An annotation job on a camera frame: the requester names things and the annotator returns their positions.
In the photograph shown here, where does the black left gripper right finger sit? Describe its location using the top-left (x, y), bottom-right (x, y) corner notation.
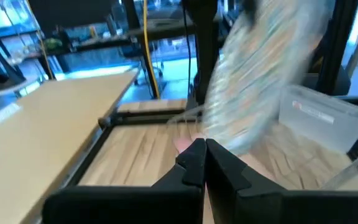
top-left (206, 138), bottom-right (358, 224)

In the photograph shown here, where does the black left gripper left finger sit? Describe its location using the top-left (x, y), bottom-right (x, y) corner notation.
top-left (42, 138), bottom-right (208, 224)

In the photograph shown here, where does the blue patterned plate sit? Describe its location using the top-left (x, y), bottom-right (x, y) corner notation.
top-left (201, 0), bottom-right (334, 156)

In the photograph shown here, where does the translucent plastic cutlery holder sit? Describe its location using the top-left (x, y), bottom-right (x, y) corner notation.
top-left (277, 83), bottom-right (358, 154)

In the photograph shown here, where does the beige wooden desk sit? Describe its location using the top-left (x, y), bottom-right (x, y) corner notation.
top-left (0, 70), bottom-right (142, 224)

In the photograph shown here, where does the white power strip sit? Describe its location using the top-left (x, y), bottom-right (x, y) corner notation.
top-left (0, 101), bottom-right (24, 126)

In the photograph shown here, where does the black stand white base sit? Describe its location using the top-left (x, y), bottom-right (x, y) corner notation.
top-left (0, 9), bottom-right (40, 98)

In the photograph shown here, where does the grey wire dish rack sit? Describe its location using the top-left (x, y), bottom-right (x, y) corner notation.
top-left (165, 104), bottom-right (358, 191)

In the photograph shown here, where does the thick yellow cable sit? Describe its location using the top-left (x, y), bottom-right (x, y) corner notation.
top-left (141, 0), bottom-right (162, 100)

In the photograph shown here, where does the thin yellow cable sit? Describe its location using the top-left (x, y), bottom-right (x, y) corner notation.
top-left (25, 0), bottom-right (55, 81)

